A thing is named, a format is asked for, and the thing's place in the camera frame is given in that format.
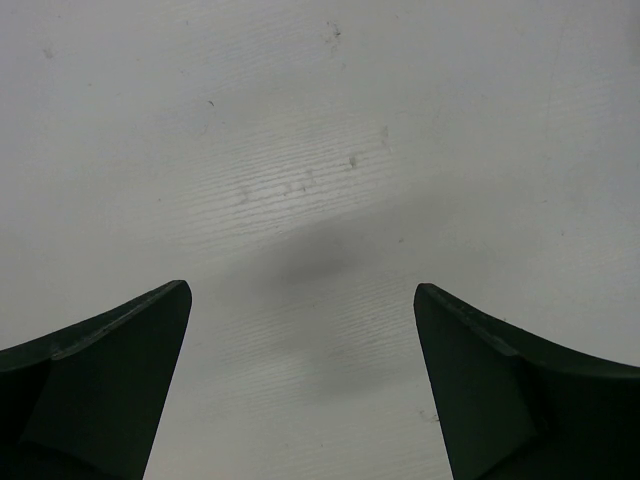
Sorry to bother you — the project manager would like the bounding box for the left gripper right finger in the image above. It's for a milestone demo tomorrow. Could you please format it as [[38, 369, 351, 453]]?
[[414, 283, 639, 479]]

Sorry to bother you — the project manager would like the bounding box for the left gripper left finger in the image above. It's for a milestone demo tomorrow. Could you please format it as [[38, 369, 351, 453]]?
[[1, 280, 192, 479]]

